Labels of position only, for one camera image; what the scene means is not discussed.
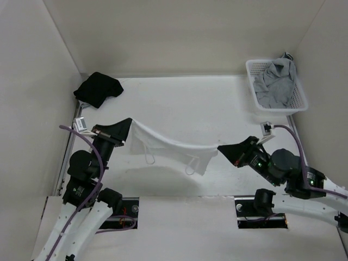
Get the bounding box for metal table rail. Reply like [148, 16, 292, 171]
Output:
[287, 115, 308, 164]
[53, 103, 83, 196]

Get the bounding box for right metal table rail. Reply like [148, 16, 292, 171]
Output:
[287, 115, 308, 164]

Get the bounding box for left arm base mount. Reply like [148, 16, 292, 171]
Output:
[100, 197, 139, 230]

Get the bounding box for grey tank top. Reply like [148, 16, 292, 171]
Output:
[253, 52, 297, 109]

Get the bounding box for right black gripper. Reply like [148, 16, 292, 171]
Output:
[217, 135, 279, 185]

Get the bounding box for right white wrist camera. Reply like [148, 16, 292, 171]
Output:
[258, 121, 275, 145]

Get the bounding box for left metal table rail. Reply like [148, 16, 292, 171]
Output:
[53, 103, 83, 196]

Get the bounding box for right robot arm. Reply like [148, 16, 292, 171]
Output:
[218, 136, 347, 233]

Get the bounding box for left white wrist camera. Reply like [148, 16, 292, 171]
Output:
[72, 117, 96, 137]

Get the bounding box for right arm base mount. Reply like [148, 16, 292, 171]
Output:
[234, 189, 288, 229]

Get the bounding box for white tank top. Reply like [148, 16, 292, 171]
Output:
[130, 120, 218, 176]

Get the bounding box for white plastic basket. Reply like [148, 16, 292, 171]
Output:
[245, 59, 308, 116]

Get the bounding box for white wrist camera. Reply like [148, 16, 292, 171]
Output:
[258, 121, 275, 145]
[72, 117, 96, 137]

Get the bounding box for folded black tank top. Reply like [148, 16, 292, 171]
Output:
[73, 72, 124, 109]

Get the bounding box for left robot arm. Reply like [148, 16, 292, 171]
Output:
[36, 117, 136, 260]

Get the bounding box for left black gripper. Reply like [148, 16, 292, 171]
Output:
[92, 117, 133, 177]

